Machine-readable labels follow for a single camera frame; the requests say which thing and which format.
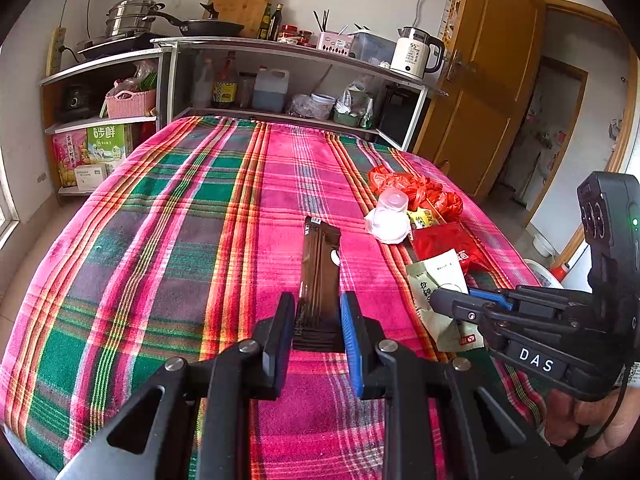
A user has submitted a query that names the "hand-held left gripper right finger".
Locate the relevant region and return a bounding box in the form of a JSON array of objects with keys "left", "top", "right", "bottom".
[{"left": 339, "top": 290, "right": 571, "bottom": 480}]

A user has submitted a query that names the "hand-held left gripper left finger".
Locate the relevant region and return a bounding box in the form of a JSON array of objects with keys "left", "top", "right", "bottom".
[{"left": 55, "top": 291, "right": 297, "bottom": 480}]

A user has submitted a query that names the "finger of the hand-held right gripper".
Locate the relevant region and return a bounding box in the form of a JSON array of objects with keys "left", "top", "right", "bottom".
[
  {"left": 467, "top": 286, "right": 592, "bottom": 322},
  {"left": 430, "top": 287, "right": 512, "bottom": 357}
]

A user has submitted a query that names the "white round bin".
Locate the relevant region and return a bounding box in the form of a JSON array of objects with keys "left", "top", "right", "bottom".
[{"left": 522, "top": 258, "right": 564, "bottom": 289}]

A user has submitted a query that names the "white paper pouch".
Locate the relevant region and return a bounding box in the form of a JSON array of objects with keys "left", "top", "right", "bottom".
[{"left": 405, "top": 248, "right": 485, "bottom": 353}]

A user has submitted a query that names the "brown snack packet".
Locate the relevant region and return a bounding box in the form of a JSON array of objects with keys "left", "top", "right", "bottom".
[{"left": 291, "top": 216, "right": 346, "bottom": 354}]

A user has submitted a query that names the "person's right hand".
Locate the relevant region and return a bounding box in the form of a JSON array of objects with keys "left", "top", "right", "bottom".
[{"left": 545, "top": 374, "right": 640, "bottom": 460}]

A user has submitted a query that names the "red foil packet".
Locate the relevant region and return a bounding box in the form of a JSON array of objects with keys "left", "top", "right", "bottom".
[{"left": 410, "top": 220, "right": 494, "bottom": 274}]

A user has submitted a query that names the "red plastic bag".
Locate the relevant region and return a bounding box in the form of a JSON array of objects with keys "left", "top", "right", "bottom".
[{"left": 368, "top": 164, "right": 464, "bottom": 224}]

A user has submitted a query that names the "clear plastic cup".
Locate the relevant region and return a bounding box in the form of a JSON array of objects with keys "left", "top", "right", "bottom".
[{"left": 375, "top": 188, "right": 410, "bottom": 231}]

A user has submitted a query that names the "plaid blanket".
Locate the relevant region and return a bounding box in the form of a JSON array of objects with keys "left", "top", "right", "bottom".
[{"left": 0, "top": 115, "right": 549, "bottom": 480}]

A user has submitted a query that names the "large black appliance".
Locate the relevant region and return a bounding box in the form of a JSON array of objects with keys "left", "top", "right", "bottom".
[{"left": 377, "top": 84, "right": 421, "bottom": 139}]

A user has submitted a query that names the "wooden door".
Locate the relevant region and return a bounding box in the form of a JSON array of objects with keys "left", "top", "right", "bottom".
[{"left": 412, "top": 0, "right": 546, "bottom": 197}]

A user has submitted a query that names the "crumpled clear plastic bag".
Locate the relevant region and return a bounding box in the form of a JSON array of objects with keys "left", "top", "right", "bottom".
[{"left": 287, "top": 93, "right": 319, "bottom": 119}]

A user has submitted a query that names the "white lidded tub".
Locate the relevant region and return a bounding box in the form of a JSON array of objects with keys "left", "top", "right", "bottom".
[{"left": 309, "top": 92, "right": 336, "bottom": 120}]

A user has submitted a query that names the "small white box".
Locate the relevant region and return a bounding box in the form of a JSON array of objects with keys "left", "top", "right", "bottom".
[{"left": 73, "top": 162, "right": 110, "bottom": 192}]

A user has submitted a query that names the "plastic jug of dark liquid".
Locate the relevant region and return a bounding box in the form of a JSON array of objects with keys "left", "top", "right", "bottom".
[{"left": 251, "top": 65, "right": 291, "bottom": 113}]

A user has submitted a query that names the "white electric kettle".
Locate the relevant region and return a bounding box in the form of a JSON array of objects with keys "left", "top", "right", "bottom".
[{"left": 389, "top": 26, "right": 446, "bottom": 80}]

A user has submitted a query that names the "dark jar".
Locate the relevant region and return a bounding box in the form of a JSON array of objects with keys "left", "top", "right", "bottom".
[{"left": 237, "top": 72, "right": 256, "bottom": 110}]

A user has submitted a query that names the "red capped sauce bottle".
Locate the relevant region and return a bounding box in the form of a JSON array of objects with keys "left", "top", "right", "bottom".
[{"left": 212, "top": 50, "right": 240, "bottom": 110}]

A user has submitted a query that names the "green white carton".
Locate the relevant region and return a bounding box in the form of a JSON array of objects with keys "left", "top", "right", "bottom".
[{"left": 84, "top": 123, "right": 135, "bottom": 171}]

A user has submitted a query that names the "grey underlay cloth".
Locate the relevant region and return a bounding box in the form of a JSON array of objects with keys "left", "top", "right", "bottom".
[{"left": 2, "top": 422, "right": 61, "bottom": 480}]

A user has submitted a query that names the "clear plastic bottle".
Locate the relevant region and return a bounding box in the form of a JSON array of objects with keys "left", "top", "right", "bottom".
[{"left": 192, "top": 57, "right": 216, "bottom": 109}]

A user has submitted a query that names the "clear storage container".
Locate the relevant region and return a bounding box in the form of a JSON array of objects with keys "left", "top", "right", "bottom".
[{"left": 348, "top": 30, "right": 399, "bottom": 64}]

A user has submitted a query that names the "wide white metal rack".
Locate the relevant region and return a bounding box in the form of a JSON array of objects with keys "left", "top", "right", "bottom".
[{"left": 149, "top": 35, "right": 449, "bottom": 154}]

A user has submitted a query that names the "pink rice bag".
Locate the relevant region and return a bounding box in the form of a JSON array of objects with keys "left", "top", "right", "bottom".
[{"left": 52, "top": 129, "right": 94, "bottom": 189}]

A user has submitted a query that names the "pink woven basket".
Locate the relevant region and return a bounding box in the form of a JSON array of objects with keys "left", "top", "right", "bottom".
[{"left": 104, "top": 88, "right": 158, "bottom": 120}]

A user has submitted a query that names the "pink utensil holder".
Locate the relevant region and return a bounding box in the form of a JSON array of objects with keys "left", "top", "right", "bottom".
[{"left": 317, "top": 31, "right": 354, "bottom": 59}]

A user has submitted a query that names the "small black appliance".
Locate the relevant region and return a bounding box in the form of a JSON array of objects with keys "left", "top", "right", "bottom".
[{"left": 60, "top": 82, "right": 94, "bottom": 115}]

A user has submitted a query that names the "dark glass bottle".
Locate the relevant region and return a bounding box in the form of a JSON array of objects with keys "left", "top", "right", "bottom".
[{"left": 268, "top": 3, "right": 285, "bottom": 42}]

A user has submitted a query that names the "black frying pan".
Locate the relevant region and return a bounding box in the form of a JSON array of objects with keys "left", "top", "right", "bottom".
[{"left": 147, "top": 2, "right": 246, "bottom": 38}]

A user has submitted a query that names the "narrow white metal rack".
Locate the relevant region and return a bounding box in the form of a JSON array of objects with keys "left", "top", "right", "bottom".
[{"left": 38, "top": 47, "right": 169, "bottom": 196}]

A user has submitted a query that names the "black induction cooker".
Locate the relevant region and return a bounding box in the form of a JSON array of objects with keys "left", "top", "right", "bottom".
[{"left": 75, "top": 32, "right": 169, "bottom": 61}]

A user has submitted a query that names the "bamboo cutting board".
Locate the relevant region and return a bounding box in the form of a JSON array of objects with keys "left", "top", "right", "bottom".
[{"left": 202, "top": 0, "right": 279, "bottom": 39}]

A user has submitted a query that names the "steel steamer pot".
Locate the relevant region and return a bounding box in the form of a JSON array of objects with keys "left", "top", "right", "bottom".
[{"left": 104, "top": 0, "right": 166, "bottom": 39}]

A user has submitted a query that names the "yellowed power strip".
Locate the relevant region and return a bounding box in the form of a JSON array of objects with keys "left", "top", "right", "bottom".
[{"left": 45, "top": 27, "right": 67, "bottom": 77}]

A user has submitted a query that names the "metal door handle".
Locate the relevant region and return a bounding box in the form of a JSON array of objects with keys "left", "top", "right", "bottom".
[{"left": 446, "top": 49, "right": 466, "bottom": 84}]

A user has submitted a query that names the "wooden door frame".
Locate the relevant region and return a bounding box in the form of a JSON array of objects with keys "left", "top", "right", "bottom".
[{"left": 542, "top": 2, "right": 640, "bottom": 241}]

